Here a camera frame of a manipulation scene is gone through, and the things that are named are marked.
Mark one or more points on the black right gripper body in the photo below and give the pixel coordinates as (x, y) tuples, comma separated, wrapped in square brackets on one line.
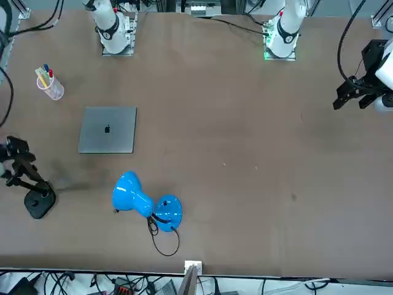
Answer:
[(18, 146)]

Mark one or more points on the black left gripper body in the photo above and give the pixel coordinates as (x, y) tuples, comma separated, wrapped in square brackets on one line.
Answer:
[(373, 58)]

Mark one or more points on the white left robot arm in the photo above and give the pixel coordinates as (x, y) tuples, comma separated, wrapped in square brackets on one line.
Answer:
[(285, 30)]

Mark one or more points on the pink transparent pen cup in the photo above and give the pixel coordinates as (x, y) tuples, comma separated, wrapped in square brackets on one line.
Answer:
[(55, 90)]

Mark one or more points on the yellow highlighter pen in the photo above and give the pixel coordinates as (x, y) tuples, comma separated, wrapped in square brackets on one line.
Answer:
[(44, 82)]

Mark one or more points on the green highlighter pen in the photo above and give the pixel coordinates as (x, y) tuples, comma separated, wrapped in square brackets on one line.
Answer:
[(39, 71)]

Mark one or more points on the red marker pen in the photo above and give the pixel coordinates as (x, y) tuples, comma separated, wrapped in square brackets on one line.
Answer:
[(50, 73)]

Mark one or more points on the blue marker pen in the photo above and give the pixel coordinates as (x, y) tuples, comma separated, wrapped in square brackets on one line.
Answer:
[(46, 67)]

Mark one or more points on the grey laptop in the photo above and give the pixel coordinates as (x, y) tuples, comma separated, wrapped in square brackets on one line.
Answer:
[(107, 129)]

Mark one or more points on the blue desk lamp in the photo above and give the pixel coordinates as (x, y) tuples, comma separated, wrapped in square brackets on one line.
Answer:
[(132, 193)]

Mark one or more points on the black power adapter brick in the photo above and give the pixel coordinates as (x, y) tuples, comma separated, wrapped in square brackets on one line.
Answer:
[(21, 285)]

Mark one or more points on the red black device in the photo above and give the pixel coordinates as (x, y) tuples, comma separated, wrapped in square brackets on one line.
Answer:
[(122, 287)]

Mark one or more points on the aluminium corner rail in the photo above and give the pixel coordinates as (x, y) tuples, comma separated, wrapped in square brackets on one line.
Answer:
[(382, 13), (24, 9)]

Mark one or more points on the aluminium profile post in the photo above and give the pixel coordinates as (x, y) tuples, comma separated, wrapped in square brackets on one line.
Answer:
[(193, 265)]

